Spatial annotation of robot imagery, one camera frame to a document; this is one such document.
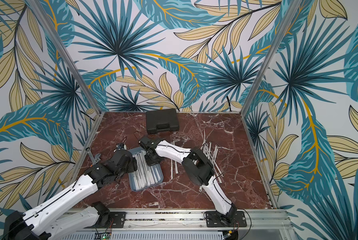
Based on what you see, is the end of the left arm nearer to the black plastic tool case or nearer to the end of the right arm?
the end of the right arm

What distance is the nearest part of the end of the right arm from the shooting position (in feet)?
2.27

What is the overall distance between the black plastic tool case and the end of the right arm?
10.6 inches

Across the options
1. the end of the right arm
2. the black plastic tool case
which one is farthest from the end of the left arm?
the black plastic tool case

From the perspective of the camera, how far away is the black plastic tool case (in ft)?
3.47
